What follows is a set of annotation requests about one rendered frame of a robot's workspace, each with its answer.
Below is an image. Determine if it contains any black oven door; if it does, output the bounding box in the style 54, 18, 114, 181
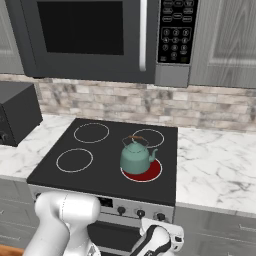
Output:
87, 220, 145, 256

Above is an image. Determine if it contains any black hob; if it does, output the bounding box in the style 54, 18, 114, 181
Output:
26, 117, 179, 207

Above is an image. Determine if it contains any grey drawer front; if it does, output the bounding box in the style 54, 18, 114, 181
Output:
0, 177, 36, 205
0, 199, 38, 250
173, 206, 256, 256

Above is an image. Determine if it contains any black toaster oven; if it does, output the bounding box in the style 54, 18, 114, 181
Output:
0, 81, 44, 148

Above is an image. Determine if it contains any teal kettle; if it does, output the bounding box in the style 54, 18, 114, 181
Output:
119, 134, 159, 176

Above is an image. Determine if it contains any silver oven front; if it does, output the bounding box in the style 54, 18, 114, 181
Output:
29, 184, 176, 256

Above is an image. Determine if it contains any silver drawer handle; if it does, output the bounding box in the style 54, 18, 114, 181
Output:
238, 225, 256, 233

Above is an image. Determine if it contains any grey microwave oven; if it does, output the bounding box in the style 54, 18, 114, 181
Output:
4, 0, 200, 89

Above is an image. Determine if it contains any silver microwave door handle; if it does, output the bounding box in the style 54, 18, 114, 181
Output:
138, 0, 148, 73

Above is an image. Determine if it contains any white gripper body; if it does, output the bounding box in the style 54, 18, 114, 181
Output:
139, 217, 186, 237

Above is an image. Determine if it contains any grey cupboard door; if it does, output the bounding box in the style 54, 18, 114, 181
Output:
0, 0, 25, 76
188, 0, 256, 90

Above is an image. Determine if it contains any grey microwave door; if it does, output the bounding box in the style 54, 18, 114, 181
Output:
4, 0, 159, 85

